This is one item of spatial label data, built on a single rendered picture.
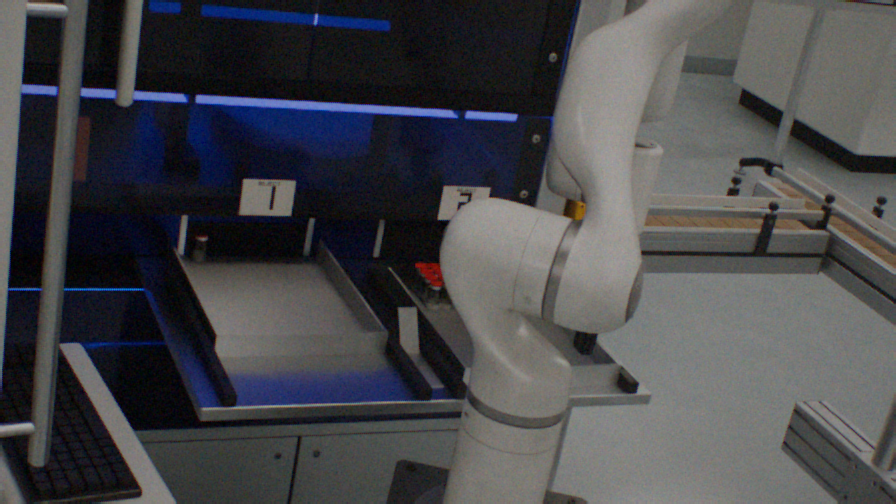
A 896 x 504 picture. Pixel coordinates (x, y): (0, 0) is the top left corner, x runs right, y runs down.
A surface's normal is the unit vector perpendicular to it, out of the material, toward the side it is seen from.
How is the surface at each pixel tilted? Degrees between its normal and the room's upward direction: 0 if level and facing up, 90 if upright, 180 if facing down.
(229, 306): 0
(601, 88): 61
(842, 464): 90
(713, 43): 90
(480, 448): 90
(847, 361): 0
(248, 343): 90
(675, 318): 0
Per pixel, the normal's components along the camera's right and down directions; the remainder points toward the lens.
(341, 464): 0.36, 0.43
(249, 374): 0.18, -0.91
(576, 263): -0.23, -0.26
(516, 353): 0.47, -0.47
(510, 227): -0.05, -0.55
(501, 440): -0.26, 0.33
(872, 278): -0.91, -0.01
